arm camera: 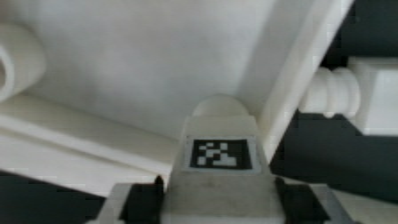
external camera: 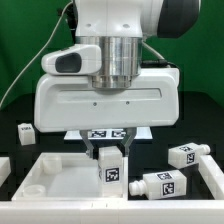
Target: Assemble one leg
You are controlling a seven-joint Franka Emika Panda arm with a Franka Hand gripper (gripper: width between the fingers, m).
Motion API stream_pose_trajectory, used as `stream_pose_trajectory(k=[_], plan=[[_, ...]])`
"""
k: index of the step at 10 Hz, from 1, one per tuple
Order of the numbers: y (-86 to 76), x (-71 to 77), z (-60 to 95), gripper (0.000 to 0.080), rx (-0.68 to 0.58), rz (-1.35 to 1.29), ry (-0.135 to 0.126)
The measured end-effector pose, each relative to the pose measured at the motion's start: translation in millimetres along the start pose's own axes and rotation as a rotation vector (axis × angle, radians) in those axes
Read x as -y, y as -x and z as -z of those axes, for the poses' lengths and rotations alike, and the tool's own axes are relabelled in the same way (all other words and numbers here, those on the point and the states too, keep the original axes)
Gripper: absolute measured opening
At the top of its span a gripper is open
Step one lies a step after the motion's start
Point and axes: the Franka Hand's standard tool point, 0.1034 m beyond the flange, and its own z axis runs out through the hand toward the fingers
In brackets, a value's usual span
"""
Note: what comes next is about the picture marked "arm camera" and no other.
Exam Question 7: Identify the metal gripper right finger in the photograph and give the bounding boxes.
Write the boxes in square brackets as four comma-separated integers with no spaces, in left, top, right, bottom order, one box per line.
[275,177,355,224]

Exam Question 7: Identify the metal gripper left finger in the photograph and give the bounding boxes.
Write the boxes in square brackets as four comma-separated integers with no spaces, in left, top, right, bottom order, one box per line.
[87,177,165,224]

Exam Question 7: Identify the white leg with tag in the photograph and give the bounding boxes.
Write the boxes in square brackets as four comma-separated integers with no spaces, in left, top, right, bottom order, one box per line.
[162,95,286,224]

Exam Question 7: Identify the white square tabletop tray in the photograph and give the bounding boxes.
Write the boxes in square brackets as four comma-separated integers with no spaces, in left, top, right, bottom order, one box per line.
[0,0,355,195]

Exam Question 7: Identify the white leg front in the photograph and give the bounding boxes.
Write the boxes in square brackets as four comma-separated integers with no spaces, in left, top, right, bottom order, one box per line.
[298,57,398,137]

